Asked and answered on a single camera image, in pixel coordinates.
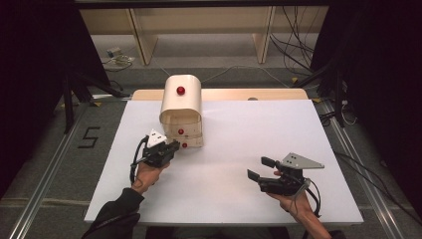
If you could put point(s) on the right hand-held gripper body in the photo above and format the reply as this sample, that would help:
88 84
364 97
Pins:
300 162

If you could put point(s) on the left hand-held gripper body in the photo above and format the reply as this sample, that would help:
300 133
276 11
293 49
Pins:
156 137

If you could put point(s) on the low drawer with red knob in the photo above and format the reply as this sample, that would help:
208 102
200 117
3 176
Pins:
194 143

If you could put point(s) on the cream wooden drawer cabinet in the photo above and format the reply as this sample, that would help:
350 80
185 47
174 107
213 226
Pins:
180 101

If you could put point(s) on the person's left hand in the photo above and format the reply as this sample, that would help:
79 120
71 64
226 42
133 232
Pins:
147 177

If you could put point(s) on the person's right hand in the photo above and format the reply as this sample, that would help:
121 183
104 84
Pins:
297 205

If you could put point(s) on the shallow drawer with red knob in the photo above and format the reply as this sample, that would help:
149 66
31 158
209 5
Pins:
189 129

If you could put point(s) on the white table board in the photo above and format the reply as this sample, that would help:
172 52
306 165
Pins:
232 132

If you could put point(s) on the black metal stand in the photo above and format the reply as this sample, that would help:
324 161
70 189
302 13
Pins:
338 99

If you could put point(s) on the black tripod stand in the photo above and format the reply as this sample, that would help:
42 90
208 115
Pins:
68 106

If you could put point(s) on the white power strip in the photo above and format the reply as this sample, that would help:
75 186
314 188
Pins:
114 52

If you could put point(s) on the light wooden shelf unit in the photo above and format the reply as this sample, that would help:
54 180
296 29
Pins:
199 20

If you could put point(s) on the black curtain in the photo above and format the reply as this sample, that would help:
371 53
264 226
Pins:
381 66
33 66

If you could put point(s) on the aluminium floor rail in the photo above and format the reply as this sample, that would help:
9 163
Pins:
40 189
368 189

